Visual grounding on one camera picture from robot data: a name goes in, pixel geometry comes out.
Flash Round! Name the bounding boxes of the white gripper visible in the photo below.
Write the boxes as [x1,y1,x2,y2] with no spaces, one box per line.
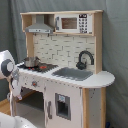
[10,69,22,100]

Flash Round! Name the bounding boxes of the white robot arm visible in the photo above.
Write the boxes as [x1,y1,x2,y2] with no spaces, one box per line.
[0,50,22,100]

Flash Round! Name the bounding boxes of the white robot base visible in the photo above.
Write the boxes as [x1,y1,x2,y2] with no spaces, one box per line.
[0,112,37,128]

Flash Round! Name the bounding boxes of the wooden toy kitchen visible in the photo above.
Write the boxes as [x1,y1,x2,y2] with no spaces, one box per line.
[18,10,115,128]

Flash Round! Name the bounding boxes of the right red stove knob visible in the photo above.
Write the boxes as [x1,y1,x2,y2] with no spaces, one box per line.
[32,81,37,87]

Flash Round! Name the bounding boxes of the silver cooking pot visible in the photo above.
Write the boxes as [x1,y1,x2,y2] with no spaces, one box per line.
[23,56,40,67]

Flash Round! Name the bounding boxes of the black stovetop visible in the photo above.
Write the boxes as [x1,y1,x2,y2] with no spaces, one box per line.
[20,63,57,73]

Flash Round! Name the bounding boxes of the grey ice dispenser panel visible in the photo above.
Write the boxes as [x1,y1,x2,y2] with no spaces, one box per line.
[55,93,71,120]

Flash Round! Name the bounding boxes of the grey sink basin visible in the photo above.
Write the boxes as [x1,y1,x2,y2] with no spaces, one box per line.
[52,67,92,81]

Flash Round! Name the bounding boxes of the grey range hood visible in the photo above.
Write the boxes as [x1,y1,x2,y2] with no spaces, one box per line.
[25,15,54,34]

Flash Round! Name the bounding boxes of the black faucet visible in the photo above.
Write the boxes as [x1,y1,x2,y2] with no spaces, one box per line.
[76,50,94,70]

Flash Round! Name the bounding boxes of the toy microwave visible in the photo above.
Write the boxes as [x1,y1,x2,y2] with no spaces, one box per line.
[55,14,93,34]

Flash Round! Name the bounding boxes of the grey cabinet door handle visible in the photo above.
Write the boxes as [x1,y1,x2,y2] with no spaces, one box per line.
[47,101,52,119]

